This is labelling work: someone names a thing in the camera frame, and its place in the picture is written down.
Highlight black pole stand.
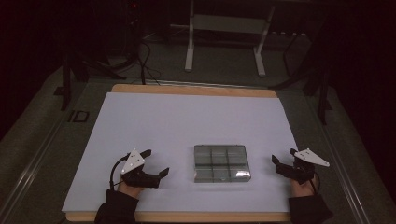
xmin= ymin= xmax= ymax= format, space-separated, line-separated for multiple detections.
xmin=122 ymin=0 xmax=148 ymax=86

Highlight person's right hand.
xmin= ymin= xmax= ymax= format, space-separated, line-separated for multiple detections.
xmin=290 ymin=175 xmax=318 ymax=198

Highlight person's left hand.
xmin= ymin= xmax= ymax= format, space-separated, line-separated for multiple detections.
xmin=118 ymin=181 xmax=145 ymax=200

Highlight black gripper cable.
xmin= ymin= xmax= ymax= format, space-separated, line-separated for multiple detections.
xmin=307 ymin=172 xmax=322 ymax=196
xmin=108 ymin=151 xmax=132 ymax=191

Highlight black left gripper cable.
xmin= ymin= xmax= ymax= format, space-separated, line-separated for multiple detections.
xmin=108 ymin=151 xmax=132 ymax=191

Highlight white metal stand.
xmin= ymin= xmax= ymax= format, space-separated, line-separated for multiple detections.
xmin=170 ymin=0 xmax=277 ymax=78

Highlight wooden table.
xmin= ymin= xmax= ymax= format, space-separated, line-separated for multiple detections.
xmin=64 ymin=83 xmax=292 ymax=223

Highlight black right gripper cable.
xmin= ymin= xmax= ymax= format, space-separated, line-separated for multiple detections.
xmin=307 ymin=172 xmax=322 ymax=196

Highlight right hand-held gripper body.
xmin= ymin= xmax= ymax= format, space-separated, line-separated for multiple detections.
xmin=279 ymin=147 xmax=331 ymax=185

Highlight black floor cable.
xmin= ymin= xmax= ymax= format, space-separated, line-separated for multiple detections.
xmin=136 ymin=40 xmax=163 ymax=87

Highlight black tripod stand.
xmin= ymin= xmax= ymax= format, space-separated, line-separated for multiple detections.
xmin=270 ymin=31 xmax=333 ymax=126
xmin=60 ymin=43 xmax=128 ymax=112

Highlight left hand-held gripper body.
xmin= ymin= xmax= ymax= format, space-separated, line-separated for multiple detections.
xmin=120 ymin=148 xmax=161 ymax=189

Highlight clear plastic compartment box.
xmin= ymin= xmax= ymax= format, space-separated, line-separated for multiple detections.
xmin=192 ymin=144 xmax=252 ymax=184

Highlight white table mat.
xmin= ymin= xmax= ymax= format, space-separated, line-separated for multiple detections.
xmin=61 ymin=91 xmax=301 ymax=215

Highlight black rectangular floor bracket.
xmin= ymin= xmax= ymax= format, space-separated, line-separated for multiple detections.
xmin=67 ymin=109 xmax=91 ymax=123

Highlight metal floor rail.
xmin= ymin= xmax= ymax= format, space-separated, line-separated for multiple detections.
xmin=306 ymin=96 xmax=373 ymax=224
xmin=0 ymin=116 xmax=74 ymax=224

